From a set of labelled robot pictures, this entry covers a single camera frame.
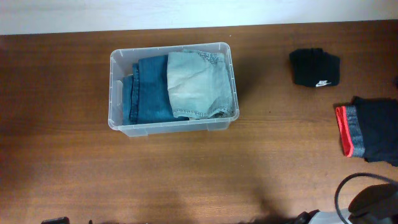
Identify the light grey jeans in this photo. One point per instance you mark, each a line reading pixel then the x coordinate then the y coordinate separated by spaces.
pixel 198 85

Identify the blue denim jeans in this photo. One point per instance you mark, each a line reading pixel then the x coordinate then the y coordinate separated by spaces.
pixel 145 94

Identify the black Nike garment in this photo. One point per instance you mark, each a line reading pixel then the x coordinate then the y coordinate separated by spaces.
pixel 315 68

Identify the black shorts red grey waistband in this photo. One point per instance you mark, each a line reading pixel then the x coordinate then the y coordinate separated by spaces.
pixel 368 129

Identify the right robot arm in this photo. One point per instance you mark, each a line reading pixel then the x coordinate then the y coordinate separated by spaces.
pixel 376 204

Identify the clear plastic storage container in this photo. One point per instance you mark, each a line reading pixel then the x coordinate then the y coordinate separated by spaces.
pixel 121 61

